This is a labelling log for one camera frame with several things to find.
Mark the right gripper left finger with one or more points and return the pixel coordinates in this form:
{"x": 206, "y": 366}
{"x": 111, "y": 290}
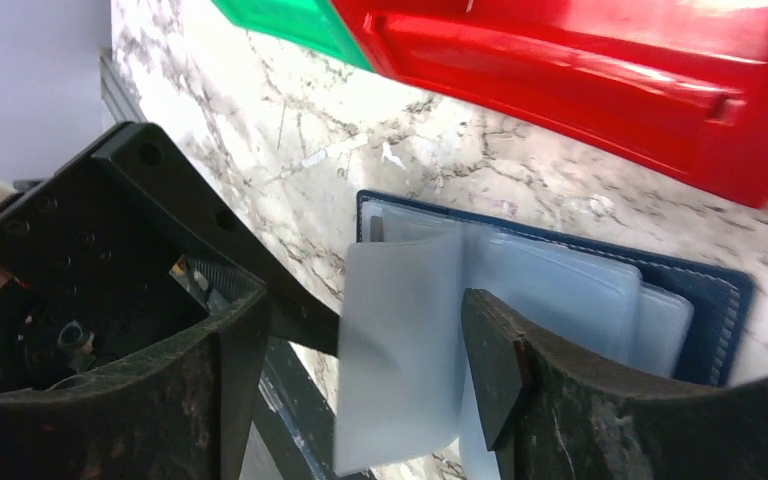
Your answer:
{"x": 179, "y": 409}

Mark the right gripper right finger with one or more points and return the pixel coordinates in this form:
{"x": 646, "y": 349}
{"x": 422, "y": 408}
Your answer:
{"x": 551, "y": 409}

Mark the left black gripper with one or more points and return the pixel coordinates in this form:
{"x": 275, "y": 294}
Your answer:
{"x": 86, "y": 261}

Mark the navy blue card holder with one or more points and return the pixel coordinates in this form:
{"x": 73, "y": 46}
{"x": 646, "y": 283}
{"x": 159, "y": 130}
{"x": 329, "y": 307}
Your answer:
{"x": 407, "y": 385}

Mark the green plastic bin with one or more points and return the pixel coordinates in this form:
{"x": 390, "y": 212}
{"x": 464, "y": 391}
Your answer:
{"x": 314, "y": 24}

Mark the red double bin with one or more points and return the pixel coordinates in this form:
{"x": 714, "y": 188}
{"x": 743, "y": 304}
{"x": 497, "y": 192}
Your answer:
{"x": 680, "y": 87}

